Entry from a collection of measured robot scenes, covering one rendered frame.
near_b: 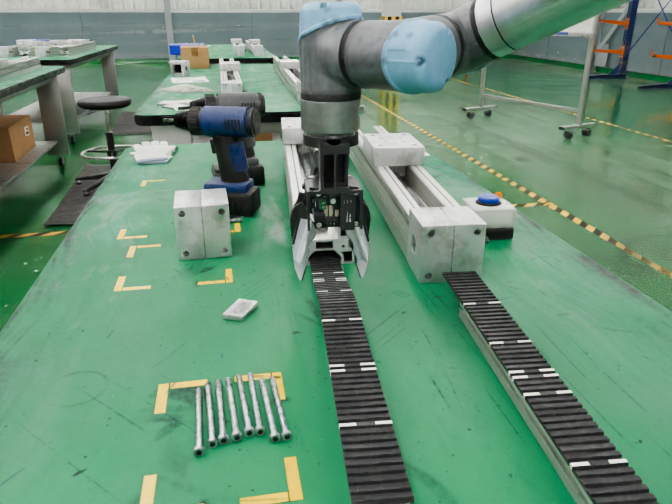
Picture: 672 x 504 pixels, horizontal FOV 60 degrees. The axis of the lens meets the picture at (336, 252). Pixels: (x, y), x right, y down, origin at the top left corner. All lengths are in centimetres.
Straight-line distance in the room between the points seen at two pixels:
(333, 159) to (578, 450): 41
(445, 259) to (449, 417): 34
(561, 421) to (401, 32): 42
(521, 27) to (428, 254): 36
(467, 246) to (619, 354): 27
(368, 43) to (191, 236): 49
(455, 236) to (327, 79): 33
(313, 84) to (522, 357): 40
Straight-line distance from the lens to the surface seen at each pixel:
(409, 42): 64
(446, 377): 71
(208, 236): 102
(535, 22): 71
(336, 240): 97
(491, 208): 111
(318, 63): 72
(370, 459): 54
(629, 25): 1282
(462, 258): 93
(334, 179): 73
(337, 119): 73
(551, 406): 63
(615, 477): 57
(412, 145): 130
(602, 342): 84
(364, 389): 62
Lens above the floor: 117
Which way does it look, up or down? 22 degrees down
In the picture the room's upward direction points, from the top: straight up
